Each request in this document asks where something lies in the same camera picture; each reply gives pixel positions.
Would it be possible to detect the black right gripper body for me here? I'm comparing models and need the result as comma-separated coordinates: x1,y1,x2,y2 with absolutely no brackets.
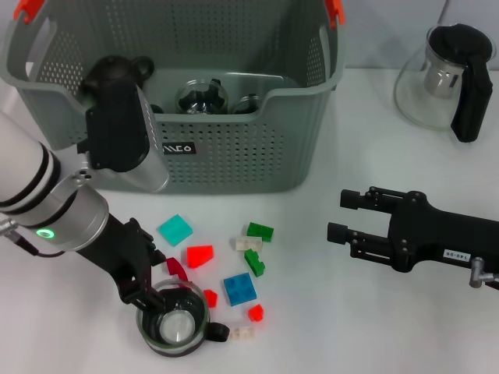
387,190,499,273

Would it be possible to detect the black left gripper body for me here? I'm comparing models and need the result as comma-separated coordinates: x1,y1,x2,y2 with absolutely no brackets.
76,213,168,305

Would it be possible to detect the silver right elbow connector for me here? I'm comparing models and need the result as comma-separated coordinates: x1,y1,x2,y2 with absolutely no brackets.
469,256,499,291

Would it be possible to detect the dark red curved block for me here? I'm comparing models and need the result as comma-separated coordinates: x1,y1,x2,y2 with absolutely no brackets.
165,256,193,282

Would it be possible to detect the teal flat building block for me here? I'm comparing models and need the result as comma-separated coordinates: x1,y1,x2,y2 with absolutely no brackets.
157,213,195,246

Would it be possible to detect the orange-red slope building block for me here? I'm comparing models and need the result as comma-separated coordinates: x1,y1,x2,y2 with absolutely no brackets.
186,244,215,270

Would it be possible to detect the blue square building block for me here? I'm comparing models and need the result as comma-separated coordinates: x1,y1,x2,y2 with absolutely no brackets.
222,272,259,307

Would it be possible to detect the grey perforated storage bin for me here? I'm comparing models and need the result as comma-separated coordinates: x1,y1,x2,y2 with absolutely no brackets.
0,0,348,195

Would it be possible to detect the green building brick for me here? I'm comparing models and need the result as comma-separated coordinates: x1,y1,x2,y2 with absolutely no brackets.
247,221,275,242
244,249,266,277

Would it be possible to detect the white building brick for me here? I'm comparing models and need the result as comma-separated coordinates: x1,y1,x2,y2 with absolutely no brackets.
235,235,264,252
229,326,257,342

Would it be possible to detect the black clay teapot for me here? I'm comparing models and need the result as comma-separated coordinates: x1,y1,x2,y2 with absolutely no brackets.
80,55,155,98

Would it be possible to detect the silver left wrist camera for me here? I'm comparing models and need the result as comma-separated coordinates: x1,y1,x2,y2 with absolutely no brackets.
76,79,171,194

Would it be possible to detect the glass pitcher black handle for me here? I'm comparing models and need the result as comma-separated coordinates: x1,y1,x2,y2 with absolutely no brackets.
393,23,498,144

